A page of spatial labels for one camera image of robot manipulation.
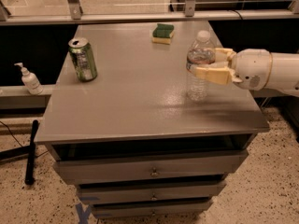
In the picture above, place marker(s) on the upper metal railing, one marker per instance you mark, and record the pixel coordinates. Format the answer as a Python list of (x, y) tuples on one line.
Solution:
[(30, 12)]

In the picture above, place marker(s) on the bottom grey drawer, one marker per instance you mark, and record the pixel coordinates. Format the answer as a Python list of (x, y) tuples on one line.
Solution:
[(150, 208)]

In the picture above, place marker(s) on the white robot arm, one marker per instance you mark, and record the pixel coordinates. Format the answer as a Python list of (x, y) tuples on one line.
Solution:
[(284, 74)]

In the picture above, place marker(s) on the top grey drawer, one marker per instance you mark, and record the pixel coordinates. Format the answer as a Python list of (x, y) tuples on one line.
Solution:
[(149, 167)]

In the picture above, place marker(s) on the black rod on floor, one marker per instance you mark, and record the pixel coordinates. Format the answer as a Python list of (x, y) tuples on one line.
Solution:
[(29, 175)]

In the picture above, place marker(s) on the clear plastic water bottle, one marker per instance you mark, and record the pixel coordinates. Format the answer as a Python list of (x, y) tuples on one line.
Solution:
[(200, 54)]

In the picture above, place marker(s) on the middle grey drawer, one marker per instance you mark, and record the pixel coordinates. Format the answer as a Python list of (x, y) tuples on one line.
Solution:
[(156, 192)]

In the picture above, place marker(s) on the green and yellow sponge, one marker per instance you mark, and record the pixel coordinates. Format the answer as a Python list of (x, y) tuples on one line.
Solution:
[(163, 33)]

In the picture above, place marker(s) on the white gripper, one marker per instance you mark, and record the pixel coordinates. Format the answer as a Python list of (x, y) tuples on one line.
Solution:
[(251, 67)]

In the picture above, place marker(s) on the green soda can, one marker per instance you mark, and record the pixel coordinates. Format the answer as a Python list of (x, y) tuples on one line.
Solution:
[(81, 54)]

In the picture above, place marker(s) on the grey drawer cabinet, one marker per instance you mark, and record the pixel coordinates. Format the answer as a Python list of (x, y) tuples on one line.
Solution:
[(138, 105)]

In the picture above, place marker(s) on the white pump lotion bottle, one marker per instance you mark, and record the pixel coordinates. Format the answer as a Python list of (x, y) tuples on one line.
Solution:
[(30, 80)]

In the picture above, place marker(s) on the grey drawer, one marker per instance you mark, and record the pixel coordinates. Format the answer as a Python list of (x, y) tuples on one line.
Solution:
[(156, 192), (150, 208), (149, 167)]

